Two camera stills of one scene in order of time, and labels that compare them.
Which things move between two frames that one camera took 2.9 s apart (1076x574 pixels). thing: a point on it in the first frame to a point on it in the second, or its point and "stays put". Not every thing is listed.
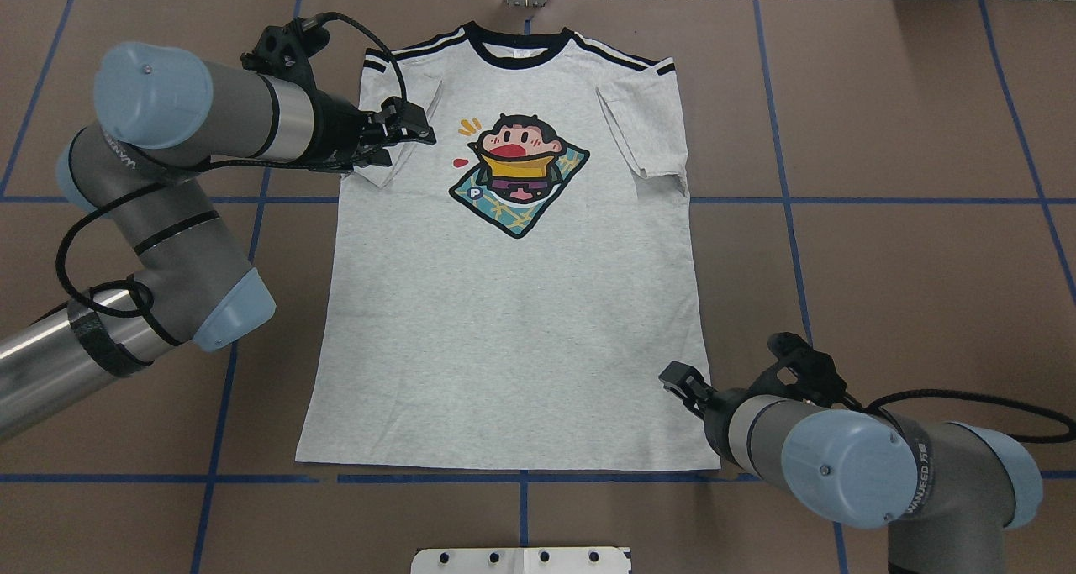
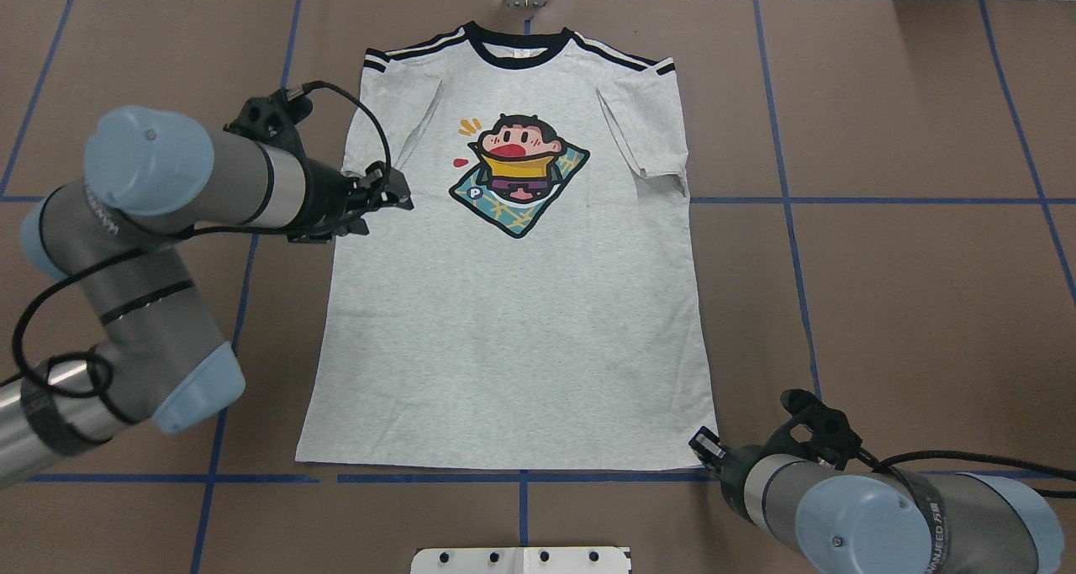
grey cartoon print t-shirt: x=522 y=293 stays put
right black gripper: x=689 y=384 to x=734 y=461
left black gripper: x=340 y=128 to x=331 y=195
